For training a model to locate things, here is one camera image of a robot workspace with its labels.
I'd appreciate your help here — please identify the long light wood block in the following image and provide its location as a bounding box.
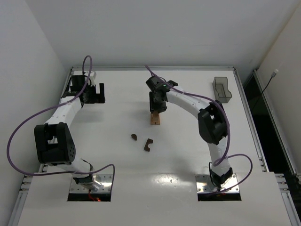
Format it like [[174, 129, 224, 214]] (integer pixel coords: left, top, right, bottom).
[[150, 113, 155, 125], [155, 114, 160, 125]]

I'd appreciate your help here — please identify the light wood cube block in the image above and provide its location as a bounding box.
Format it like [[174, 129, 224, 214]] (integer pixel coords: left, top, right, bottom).
[[152, 112, 159, 120]]

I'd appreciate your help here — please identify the grey translucent plastic bin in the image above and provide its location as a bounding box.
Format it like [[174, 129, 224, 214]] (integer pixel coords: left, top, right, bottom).
[[212, 77, 232, 103]]

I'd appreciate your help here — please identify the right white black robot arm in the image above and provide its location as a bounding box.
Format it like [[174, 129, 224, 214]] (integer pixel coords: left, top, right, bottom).
[[146, 75, 233, 188]]

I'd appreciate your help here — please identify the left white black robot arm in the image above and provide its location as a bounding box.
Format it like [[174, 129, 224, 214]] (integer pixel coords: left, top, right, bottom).
[[34, 71, 105, 192]]

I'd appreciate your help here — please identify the dark wood arch block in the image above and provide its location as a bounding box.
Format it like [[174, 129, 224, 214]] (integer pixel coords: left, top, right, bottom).
[[143, 138, 153, 152]]

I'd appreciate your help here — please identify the dark wood quarter-round block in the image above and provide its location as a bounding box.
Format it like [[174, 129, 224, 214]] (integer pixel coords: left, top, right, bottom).
[[131, 134, 137, 141]]

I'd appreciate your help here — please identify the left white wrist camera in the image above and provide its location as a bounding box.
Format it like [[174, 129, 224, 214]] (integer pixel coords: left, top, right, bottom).
[[88, 71, 96, 86]]

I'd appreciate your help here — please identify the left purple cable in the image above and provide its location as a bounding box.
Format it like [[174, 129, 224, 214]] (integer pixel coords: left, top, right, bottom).
[[6, 55, 116, 195]]

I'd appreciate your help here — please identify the purple cable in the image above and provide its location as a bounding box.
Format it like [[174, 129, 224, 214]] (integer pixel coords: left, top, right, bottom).
[[6, 55, 116, 195], [144, 65, 253, 196]]

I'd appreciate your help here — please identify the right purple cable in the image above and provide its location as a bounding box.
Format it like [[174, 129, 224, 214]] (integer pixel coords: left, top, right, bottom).
[[144, 65, 253, 196]]

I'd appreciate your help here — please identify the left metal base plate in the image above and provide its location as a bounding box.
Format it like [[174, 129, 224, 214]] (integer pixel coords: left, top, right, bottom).
[[69, 174, 113, 194]]

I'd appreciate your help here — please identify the metal base plate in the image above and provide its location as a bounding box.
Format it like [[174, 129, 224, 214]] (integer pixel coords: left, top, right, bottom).
[[69, 174, 113, 194], [195, 174, 241, 195]]

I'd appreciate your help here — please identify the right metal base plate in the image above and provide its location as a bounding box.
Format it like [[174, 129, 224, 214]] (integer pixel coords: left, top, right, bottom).
[[195, 174, 241, 195]]

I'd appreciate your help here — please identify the black cable with white plug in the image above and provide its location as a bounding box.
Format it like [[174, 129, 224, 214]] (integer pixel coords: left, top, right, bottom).
[[249, 69, 279, 113]]

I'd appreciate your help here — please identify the aluminium table frame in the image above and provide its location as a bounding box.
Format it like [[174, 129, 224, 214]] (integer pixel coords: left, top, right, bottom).
[[18, 66, 291, 226]]

